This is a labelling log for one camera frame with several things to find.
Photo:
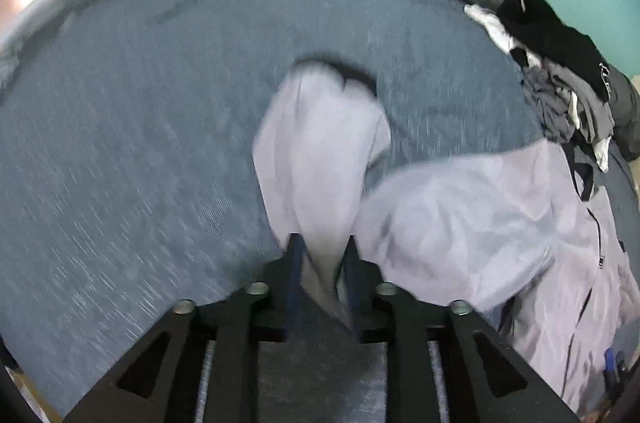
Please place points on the blue patterned bed sheet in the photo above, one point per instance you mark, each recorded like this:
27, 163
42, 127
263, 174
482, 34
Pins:
127, 180

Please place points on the white garment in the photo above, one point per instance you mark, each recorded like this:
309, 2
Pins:
501, 38

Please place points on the dark grey garment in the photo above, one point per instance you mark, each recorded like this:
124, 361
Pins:
565, 104

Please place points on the black garment with drawstring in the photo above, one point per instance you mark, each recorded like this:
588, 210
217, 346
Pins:
535, 24

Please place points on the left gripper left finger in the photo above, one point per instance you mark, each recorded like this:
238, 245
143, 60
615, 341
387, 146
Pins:
200, 362

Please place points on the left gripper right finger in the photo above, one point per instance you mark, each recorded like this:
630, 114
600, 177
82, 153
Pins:
443, 363

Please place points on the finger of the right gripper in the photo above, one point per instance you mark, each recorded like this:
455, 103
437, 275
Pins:
614, 367

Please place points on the grey black zip jacket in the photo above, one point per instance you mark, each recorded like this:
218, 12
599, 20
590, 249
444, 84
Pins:
514, 227

